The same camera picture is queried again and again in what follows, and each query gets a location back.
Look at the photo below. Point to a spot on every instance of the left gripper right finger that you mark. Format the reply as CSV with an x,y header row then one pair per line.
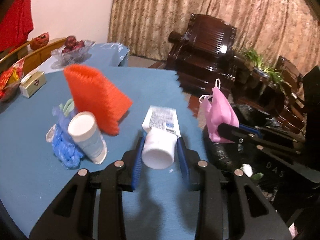
x,y
230,205

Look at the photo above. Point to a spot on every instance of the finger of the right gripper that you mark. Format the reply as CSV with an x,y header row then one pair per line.
x,y
245,136
267,132

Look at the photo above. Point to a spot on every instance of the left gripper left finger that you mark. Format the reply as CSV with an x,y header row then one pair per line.
x,y
70,215

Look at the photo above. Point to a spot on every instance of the white tube with cap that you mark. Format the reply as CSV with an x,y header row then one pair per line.
x,y
162,132

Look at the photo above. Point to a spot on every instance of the green rubber glove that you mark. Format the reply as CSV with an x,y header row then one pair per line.
x,y
68,107

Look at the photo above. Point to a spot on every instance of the orange foam net sleeve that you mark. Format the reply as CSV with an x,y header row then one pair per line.
x,y
93,92

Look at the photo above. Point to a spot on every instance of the black trash bag bin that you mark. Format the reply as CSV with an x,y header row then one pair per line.
x,y
242,155

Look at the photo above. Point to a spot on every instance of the dark wooden armchair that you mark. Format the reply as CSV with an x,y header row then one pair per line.
x,y
203,54
289,106

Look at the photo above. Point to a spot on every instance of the dark wooden side table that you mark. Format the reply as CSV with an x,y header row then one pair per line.
x,y
256,90

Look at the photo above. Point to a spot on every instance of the green potted plant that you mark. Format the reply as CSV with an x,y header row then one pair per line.
x,y
258,62

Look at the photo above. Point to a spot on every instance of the blue table cloth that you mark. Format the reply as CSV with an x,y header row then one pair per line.
x,y
34,171

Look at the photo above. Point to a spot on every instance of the blue crumpled glove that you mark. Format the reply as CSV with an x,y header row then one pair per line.
x,y
64,148

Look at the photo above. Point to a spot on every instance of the white paper cup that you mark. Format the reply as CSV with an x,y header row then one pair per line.
x,y
84,130

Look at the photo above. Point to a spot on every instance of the beige patterned curtain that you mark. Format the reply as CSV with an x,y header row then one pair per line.
x,y
273,28

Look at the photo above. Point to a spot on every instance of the red snack bag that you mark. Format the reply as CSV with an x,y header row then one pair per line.
x,y
10,80

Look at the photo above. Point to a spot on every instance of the glass fruit bowl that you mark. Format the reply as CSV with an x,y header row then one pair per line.
x,y
79,55

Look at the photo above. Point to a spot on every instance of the red apples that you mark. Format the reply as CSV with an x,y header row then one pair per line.
x,y
72,44

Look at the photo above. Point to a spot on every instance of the red cloth cover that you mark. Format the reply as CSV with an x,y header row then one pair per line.
x,y
16,25

